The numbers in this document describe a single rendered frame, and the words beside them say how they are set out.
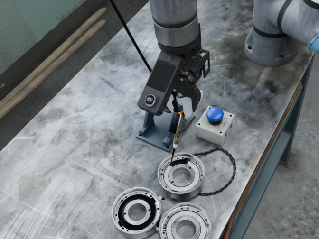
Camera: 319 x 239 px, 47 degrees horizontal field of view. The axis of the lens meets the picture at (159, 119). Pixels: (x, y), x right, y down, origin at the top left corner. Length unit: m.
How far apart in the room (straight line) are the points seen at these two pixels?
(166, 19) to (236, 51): 0.56
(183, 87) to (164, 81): 0.05
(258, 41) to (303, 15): 0.19
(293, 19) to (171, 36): 0.40
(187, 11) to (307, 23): 0.39
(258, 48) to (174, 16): 0.51
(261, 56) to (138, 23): 0.44
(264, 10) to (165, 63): 0.41
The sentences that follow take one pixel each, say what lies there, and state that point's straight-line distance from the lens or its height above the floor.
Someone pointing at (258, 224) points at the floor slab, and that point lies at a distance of 1.67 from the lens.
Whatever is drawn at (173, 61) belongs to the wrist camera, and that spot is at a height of 1.10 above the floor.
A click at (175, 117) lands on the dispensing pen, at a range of 0.76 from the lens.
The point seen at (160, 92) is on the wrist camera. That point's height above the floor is 1.07.
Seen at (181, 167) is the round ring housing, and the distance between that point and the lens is 0.83.
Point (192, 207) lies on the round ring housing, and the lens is 0.78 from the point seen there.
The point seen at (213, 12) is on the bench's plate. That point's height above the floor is 0.80.
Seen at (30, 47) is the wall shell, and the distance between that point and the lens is 2.56.
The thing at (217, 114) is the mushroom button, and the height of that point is 0.87.
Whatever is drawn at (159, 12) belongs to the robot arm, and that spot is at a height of 1.20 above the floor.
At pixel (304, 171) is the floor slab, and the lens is 1.83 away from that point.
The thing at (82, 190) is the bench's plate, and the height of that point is 0.80.
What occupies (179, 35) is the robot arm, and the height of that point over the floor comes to 1.16.
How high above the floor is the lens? 1.53
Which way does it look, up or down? 50 degrees down
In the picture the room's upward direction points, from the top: 12 degrees counter-clockwise
